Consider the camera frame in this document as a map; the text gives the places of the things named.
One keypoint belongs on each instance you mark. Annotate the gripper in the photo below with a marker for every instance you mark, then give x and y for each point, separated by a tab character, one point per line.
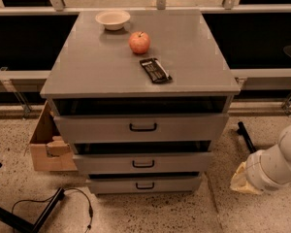
252	173

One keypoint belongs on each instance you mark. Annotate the grey drawer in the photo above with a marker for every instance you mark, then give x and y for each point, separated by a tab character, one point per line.
127	120
142	157
144	183

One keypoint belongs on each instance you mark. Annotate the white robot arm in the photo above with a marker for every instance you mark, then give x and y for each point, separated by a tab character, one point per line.
265	171

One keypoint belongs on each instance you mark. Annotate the grey top drawer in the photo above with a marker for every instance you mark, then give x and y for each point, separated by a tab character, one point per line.
127	120

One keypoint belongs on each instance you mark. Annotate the grey bottom drawer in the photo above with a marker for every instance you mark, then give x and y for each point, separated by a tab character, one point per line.
144	183

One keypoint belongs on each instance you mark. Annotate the grey drawer cabinet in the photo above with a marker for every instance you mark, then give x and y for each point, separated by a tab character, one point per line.
96	63

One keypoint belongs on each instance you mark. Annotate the black stand right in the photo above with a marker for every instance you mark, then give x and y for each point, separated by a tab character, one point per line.
242	131

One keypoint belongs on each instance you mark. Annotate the black snack bar packet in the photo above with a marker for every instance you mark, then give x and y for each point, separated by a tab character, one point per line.
155	71

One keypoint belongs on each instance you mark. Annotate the red apple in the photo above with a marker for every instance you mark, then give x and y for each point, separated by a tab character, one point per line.
139	42

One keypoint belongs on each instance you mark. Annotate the cardboard box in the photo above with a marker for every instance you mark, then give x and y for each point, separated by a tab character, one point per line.
48	150

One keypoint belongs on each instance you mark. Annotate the white paper bowl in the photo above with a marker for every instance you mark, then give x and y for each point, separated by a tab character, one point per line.
113	20

